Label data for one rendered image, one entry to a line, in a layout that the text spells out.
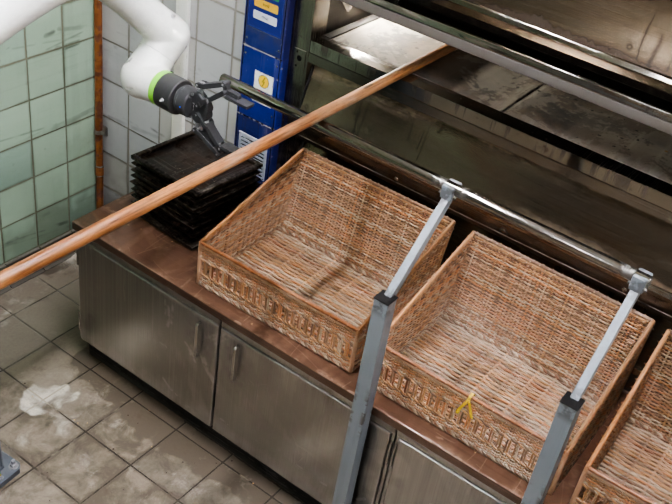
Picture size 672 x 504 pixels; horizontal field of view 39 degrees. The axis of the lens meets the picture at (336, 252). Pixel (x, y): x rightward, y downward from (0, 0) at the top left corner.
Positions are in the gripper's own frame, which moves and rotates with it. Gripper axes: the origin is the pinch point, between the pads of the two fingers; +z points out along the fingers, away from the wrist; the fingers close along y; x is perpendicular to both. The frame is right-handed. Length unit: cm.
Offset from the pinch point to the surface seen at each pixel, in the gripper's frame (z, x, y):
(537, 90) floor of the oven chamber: 38, -83, -1
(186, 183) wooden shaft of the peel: 9.1, 29.5, -1.4
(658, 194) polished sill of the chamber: 85, -57, 0
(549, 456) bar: 96, 3, 38
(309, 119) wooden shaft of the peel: 9.1, -13.6, -2.2
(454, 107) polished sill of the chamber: 27, -56, 1
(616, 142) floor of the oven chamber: 67, -72, -1
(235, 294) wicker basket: -2, -7, 56
